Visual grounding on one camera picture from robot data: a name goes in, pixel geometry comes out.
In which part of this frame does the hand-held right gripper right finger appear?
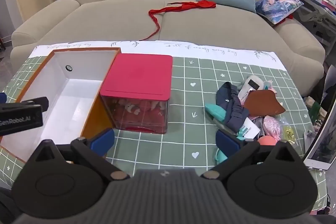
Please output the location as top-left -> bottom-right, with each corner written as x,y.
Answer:
201,130 -> 306,180

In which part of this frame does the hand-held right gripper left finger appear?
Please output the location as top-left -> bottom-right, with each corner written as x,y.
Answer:
25,127 -> 130,181

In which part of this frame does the grey cloth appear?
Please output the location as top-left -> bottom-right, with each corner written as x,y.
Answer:
253,118 -> 265,135

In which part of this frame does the orange cardboard box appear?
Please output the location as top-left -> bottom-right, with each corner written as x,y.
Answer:
0,47 -> 122,163

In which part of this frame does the brown leather piece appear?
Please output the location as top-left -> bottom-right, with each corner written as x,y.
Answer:
244,90 -> 286,117

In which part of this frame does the white grey pouch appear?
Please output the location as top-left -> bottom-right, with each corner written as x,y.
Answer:
238,76 -> 265,104

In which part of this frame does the clear bag with yellow item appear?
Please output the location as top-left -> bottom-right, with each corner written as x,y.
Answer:
278,115 -> 299,148

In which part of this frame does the white card label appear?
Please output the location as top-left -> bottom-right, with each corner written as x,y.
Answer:
238,118 -> 260,139

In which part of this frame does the mint cloth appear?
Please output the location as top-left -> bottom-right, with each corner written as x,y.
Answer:
204,103 -> 227,123

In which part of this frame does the navy cloth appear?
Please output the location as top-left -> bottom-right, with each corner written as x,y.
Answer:
216,82 -> 250,133

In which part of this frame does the coral ball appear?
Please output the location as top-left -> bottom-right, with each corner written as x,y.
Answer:
257,135 -> 277,146

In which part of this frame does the pink lace item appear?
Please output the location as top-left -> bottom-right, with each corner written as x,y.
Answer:
262,116 -> 282,138

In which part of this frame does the green grid tablecloth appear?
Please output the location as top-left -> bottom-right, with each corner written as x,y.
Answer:
0,40 -> 328,215

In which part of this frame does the clear box with red lid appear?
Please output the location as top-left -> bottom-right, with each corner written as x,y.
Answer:
100,53 -> 173,134

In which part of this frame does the grey plastic stool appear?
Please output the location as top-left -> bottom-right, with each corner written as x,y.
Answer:
303,130 -> 316,159

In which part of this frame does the printed tote bag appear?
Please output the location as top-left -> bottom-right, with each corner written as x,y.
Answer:
304,97 -> 328,130

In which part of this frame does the white framed tablet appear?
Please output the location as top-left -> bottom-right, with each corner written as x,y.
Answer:
303,90 -> 336,170

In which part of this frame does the beige sofa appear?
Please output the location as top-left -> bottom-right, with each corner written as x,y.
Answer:
11,0 -> 326,96

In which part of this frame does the red ribbon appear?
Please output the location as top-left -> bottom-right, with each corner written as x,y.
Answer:
139,0 -> 216,41

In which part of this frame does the printed figure pillow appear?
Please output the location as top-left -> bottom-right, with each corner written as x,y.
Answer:
255,0 -> 304,25

